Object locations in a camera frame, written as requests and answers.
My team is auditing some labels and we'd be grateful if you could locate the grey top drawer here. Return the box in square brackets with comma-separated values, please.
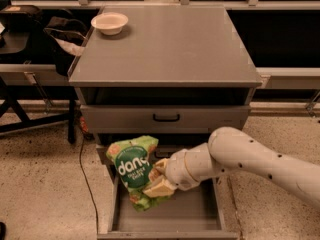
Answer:
[81, 105, 251, 134]

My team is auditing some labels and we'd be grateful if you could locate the grey open bottom drawer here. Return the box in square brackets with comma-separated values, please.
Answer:
[96, 164, 240, 240]

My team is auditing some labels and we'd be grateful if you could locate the dark bag with straps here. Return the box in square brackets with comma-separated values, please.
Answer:
[44, 16, 88, 76]

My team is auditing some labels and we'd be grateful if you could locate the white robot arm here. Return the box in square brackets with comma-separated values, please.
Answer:
[143, 127, 320, 208]

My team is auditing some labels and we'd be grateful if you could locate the grey middle drawer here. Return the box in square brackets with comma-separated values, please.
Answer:
[95, 143, 214, 166]

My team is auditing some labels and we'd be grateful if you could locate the black folding table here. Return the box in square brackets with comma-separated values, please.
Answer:
[0, 31, 76, 143]

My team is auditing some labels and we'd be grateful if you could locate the black floor cable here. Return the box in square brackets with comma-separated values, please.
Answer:
[78, 133, 100, 234]

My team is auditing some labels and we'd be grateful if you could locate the white bowl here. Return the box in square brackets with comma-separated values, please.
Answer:
[91, 12, 128, 35]

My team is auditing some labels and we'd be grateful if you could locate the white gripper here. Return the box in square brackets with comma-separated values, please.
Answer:
[143, 149, 199, 198]

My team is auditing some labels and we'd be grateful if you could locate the green rice chip bag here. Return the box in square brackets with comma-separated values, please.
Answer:
[107, 136, 174, 211]

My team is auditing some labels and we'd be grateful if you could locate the black case on table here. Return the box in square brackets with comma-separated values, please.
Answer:
[0, 5, 42, 32]

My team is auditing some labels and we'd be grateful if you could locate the grey drawer cabinet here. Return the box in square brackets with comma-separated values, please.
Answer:
[67, 4, 264, 172]

